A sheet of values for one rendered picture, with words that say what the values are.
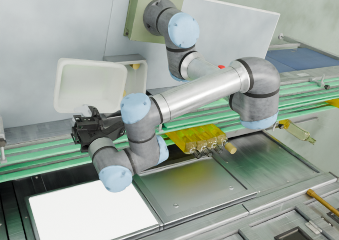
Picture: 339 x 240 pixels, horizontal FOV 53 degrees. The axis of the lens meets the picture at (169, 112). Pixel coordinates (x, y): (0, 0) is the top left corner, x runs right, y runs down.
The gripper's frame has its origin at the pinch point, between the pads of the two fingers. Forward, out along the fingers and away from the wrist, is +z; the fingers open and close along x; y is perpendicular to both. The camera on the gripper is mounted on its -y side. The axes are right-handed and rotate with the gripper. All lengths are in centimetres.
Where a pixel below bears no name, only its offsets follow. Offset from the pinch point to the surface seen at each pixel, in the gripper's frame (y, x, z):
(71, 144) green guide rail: -2.2, 27.2, 14.5
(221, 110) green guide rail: -78, 17, 18
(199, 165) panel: -60, 36, 1
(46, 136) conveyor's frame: 6.4, 26.7, 20.9
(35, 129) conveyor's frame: 9.3, 27.8, 27.6
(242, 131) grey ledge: -102, 34, 19
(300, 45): -209, 4, 86
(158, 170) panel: -40, 39, 4
